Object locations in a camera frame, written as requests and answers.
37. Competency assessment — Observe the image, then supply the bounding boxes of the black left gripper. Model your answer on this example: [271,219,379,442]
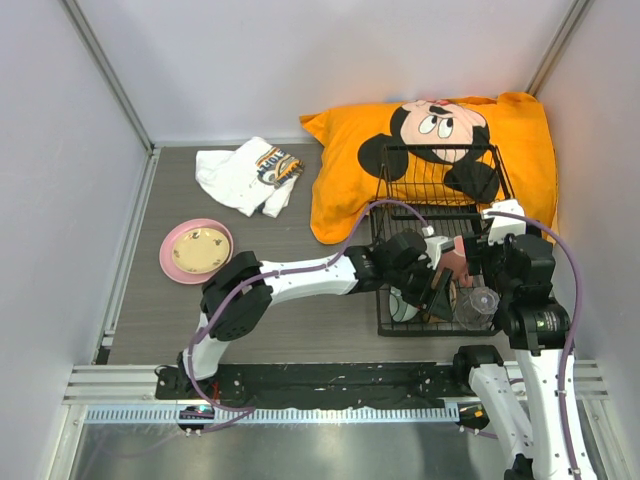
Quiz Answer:
[385,257,452,320]

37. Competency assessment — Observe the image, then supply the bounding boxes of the cream floral plate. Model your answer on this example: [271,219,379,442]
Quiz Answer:
[171,227,231,274]

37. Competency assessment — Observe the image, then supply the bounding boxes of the pink plate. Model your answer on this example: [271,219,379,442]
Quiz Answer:
[159,218,234,285]

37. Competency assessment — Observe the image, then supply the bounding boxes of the brown floral bowl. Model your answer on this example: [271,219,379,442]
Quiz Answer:
[422,282,457,324]

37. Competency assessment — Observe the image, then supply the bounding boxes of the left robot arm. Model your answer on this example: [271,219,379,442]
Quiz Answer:
[176,227,455,399]

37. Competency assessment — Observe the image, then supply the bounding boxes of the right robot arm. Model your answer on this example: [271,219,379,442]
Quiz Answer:
[451,234,597,479]

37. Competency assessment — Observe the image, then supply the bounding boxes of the pink mug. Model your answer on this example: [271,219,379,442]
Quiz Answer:
[439,250,474,288]

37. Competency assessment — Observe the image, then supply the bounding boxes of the clear glass cup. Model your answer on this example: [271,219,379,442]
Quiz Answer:
[454,287,500,331]

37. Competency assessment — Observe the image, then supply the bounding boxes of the light green bowl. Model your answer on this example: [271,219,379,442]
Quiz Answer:
[389,287,419,323]

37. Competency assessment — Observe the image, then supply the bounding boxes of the orange Mickey Mouse pillow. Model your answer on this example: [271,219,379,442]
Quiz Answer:
[300,92,558,244]

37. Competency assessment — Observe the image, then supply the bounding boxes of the white printed t-shirt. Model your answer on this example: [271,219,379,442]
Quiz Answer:
[195,137,305,218]

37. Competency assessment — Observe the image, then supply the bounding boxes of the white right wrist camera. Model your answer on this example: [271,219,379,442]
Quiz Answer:
[481,199,526,246]

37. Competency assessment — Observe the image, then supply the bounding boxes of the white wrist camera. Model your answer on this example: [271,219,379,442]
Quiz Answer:
[422,225,455,271]
[481,199,526,246]

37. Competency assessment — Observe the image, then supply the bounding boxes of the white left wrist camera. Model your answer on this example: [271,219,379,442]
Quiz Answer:
[422,225,455,271]

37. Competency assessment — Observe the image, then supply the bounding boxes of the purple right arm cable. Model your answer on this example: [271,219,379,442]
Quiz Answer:
[469,210,585,480]

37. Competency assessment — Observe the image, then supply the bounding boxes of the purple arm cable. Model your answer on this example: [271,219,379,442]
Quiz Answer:
[186,198,435,434]
[469,210,585,480]

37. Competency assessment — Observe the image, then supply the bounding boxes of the black wire dish rack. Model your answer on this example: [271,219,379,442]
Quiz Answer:
[371,145,514,337]

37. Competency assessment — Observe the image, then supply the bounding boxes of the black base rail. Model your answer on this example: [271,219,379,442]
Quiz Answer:
[154,361,511,409]

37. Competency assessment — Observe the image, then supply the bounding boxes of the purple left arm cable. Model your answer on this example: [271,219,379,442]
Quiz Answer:
[186,198,435,434]

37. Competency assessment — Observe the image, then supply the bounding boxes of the aluminium frame rail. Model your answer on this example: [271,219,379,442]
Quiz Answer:
[58,0,162,191]

